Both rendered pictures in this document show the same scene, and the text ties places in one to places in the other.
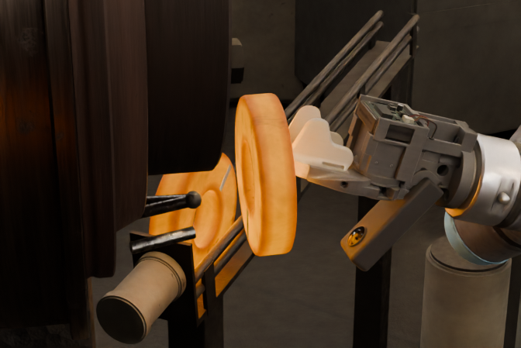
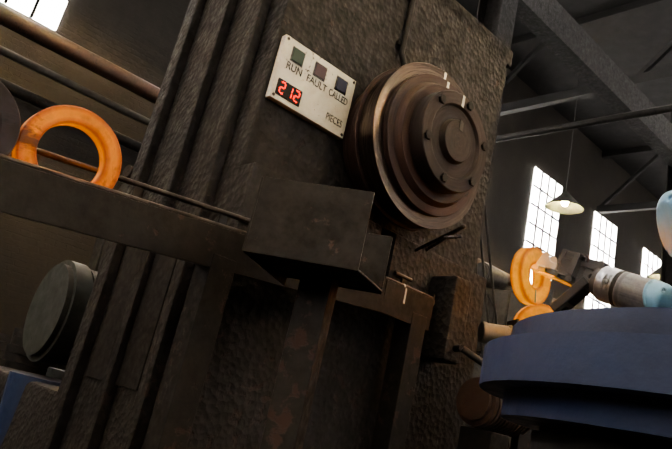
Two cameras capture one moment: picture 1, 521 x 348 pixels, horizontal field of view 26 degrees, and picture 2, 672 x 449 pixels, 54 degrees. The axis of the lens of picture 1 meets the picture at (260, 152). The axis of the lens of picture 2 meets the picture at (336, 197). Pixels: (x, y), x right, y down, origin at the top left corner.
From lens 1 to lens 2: 1.58 m
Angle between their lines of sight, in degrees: 72
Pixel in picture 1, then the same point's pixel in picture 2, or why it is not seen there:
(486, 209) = (599, 286)
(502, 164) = (609, 270)
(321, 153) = (545, 263)
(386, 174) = (565, 271)
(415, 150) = (574, 261)
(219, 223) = not seen: hidden behind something
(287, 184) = (519, 259)
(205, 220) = not seen: hidden behind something
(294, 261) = not seen: outside the picture
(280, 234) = (515, 278)
